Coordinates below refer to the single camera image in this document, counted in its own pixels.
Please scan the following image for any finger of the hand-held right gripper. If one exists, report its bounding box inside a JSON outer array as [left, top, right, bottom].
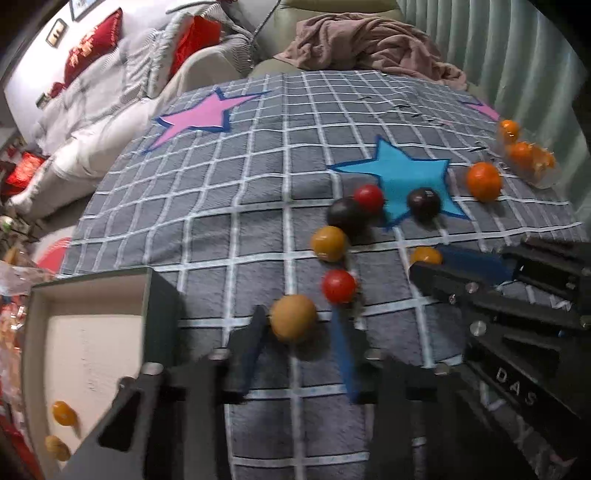
[[436, 237, 591, 301], [409, 261, 591, 330]]

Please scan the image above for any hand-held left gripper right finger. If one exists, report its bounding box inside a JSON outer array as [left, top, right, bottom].
[[329, 308, 467, 480]]

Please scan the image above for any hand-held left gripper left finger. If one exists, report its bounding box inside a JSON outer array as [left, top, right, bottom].
[[58, 305, 271, 480]]

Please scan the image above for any yellow cherry tomato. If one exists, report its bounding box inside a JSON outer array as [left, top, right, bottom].
[[410, 246, 443, 266], [52, 401, 78, 426], [310, 225, 348, 262]]

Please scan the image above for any large tan round fruit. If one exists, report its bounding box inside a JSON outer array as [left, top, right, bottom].
[[269, 294, 318, 343]]

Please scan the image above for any dark green cardboard box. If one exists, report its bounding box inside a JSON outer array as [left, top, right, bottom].
[[21, 267, 181, 480]]

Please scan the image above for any small brown round fruit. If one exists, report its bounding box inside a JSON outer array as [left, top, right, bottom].
[[45, 435, 71, 461]]

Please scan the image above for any red cherry tomato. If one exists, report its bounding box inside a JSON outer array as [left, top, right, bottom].
[[322, 269, 358, 304], [353, 184, 385, 214]]

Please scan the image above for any small dark plum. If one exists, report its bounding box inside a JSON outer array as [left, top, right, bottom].
[[326, 198, 370, 234], [407, 187, 441, 221]]

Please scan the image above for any large orange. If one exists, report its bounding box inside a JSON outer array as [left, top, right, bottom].
[[466, 161, 503, 202]]

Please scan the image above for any clear plastic bowl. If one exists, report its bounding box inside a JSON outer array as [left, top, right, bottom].
[[489, 117, 561, 190]]

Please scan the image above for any grey checked star tablecloth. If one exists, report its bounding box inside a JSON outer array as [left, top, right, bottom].
[[60, 69, 587, 480]]

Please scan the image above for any pale green pleated curtain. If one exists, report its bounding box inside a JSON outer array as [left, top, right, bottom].
[[397, 0, 591, 195]]

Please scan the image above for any red round stool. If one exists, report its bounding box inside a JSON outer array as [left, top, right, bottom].
[[34, 237, 75, 273]]

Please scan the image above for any pile of colourful packets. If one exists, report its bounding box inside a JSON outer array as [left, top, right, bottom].
[[0, 258, 51, 462]]

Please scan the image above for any pink blanket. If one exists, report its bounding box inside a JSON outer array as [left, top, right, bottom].
[[272, 13, 469, 90]]

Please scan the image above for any white duvet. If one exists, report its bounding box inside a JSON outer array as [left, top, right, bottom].
[[7, 9, 259, 217]]

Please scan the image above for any shiny red cushion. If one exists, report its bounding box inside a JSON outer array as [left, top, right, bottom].
[[2, 150, 47, 197]]

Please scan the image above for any green armchair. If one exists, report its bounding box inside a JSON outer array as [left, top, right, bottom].
[[249, 0, 490, 107]]

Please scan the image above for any grey striped cloth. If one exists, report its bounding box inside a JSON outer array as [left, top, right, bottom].
[[185, 0, 278, 79]]

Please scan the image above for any white striped pillow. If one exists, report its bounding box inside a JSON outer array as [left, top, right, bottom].
[[122, 11, 195, 97]]

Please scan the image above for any plain red pillow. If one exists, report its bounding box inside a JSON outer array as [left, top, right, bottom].
[[168, 15, 223, 77]]

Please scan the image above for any red printed pillow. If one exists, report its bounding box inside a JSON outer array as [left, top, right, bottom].
[[62, 7, 124, 84]]

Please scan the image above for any grey cable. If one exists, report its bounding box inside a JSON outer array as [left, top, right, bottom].
[[249, 0, 282, 51]]

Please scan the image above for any framed wall picture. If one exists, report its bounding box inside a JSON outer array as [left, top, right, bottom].
[[46, 18, 70, 47]]

